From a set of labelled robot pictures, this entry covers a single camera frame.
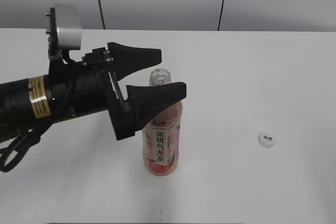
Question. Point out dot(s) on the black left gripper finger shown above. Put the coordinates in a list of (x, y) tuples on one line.
[(147, 102), (128, 60)]

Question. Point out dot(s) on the peach oolong tea bottle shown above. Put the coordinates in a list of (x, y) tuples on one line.
[(161, 138)]

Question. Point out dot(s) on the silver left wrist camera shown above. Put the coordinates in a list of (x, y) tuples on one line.
[(68, 27)]

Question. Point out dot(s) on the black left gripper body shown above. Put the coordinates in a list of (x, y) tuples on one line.
[(87, 86)]

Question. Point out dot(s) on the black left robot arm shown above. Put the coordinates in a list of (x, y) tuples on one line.
[(26, 103)]

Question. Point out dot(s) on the white bottle cap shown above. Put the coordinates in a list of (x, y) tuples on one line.
[(266, 140)]

